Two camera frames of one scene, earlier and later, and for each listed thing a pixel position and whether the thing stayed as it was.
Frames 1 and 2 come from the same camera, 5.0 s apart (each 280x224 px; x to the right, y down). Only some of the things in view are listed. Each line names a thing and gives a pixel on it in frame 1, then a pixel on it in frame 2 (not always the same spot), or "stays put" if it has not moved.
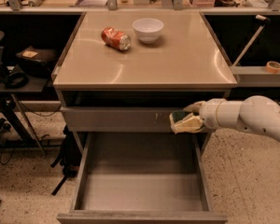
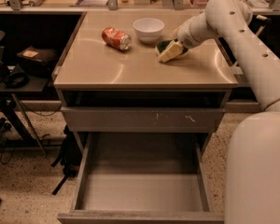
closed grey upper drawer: x=118 y=119 stays put
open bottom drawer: x=143 y=178 stays put
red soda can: x=116 y=37 stays put
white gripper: x=209 y=113 to x=187 y=36
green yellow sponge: x=175 y=116 to x=170 y=49
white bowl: x=147 y=29 stays put
